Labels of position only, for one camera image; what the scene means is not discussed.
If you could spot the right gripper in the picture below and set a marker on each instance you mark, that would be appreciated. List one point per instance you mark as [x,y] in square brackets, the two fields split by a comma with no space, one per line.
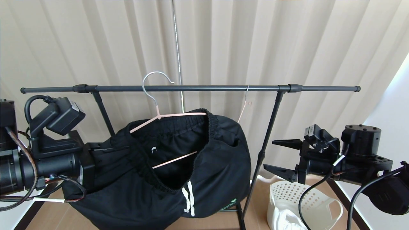
[319,166]

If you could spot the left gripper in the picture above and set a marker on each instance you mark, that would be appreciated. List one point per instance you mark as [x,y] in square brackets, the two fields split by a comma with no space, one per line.
[57,166]

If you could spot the white garment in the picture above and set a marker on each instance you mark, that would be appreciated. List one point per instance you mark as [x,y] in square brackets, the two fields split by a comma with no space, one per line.
[287,220]

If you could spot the black shorts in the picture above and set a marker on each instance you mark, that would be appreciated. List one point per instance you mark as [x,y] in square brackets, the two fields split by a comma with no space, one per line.
[217,159]

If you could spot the pink clothes hanger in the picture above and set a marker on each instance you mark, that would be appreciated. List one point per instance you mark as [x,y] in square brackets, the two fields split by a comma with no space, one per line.
[248,89]
[179,115]

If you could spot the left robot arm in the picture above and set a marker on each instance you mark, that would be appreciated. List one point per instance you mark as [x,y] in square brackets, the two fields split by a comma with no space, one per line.
[9,172]

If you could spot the white laundry basket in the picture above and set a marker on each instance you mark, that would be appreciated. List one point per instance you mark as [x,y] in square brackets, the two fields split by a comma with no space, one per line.
[319,204]

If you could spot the black clothes rack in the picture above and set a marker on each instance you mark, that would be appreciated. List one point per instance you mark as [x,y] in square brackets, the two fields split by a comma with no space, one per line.
[207,88]

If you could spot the beige curtain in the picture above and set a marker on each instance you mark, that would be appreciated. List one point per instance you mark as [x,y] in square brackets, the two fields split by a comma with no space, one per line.
[96,41]

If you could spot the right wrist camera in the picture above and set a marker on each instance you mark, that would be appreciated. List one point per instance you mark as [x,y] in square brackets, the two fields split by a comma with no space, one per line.
[316,132]

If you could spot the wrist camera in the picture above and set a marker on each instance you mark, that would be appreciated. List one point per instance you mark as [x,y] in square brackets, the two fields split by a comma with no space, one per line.
[64,118]
[316,132]

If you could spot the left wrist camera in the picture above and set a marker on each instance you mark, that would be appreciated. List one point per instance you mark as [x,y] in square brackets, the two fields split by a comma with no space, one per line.
[64,118]

